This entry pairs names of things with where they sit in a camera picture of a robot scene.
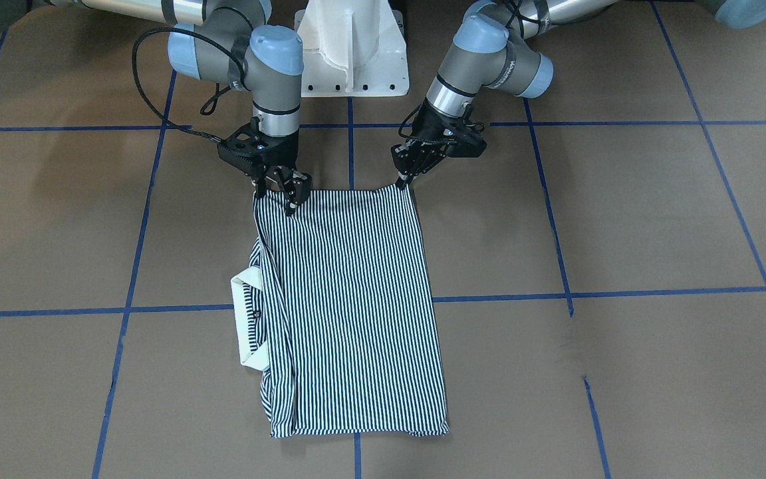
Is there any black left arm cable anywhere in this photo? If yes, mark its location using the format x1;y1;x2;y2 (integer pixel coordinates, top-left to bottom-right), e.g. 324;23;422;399
398;0;523;144

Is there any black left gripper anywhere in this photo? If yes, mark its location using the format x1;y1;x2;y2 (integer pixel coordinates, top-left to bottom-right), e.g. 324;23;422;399
391;100;487;189

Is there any navy white striped polo shirt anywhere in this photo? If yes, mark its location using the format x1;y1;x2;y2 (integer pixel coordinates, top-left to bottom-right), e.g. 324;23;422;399
231;185;449;438

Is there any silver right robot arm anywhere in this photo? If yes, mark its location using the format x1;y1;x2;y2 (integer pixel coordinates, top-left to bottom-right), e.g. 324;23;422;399
0;1;313;216

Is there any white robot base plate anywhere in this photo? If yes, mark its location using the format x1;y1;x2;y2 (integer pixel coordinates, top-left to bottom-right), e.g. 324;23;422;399
294;1;410;98

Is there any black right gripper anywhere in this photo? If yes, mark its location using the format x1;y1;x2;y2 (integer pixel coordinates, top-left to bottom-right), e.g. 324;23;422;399
217;119;313;216

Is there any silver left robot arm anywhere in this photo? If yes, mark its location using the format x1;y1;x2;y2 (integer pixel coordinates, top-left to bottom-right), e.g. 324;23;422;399
391;1;613;189

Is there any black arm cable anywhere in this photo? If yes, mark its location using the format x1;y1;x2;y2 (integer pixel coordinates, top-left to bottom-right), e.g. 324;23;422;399
398;0;523;144
132;27;251;144

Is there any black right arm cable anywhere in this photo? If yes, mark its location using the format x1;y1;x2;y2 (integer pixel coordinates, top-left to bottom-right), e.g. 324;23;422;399
132;27;251;144

